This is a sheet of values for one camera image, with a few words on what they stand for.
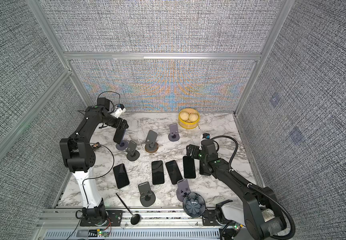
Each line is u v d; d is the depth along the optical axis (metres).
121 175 0.88
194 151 0.77
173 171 0.90
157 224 0.73
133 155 0.90
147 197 0.76
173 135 1.03
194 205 0.76
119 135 0.94
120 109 0.87
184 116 1.10
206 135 0.77
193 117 1.10
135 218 0.73
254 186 0.46
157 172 0.88
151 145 0.95
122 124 0.86
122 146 0.99
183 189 0.76
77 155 0.54
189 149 0.80
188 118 1.10
